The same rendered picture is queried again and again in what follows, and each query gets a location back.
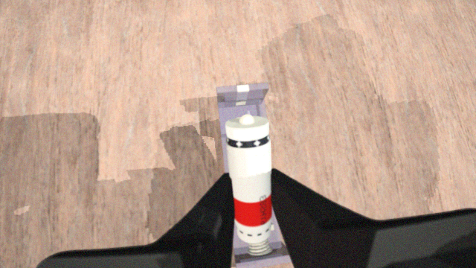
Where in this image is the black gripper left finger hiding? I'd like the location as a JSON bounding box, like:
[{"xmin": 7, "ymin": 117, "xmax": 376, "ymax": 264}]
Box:
[{"xmin": 36, "ymin": 173, "xmax": 235, "ymax": 268}]

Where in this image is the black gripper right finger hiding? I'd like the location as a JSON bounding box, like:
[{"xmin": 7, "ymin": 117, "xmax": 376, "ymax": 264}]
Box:
[{"xmin": 271, "ymin": 168, "xmax": 476, "ymax": 268}]

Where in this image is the white battery with red band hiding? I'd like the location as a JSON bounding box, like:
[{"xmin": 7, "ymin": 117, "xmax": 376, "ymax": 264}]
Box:
[{"xmin": 225, "ymin": 114, "xmax": 272, "ymax": 243}]

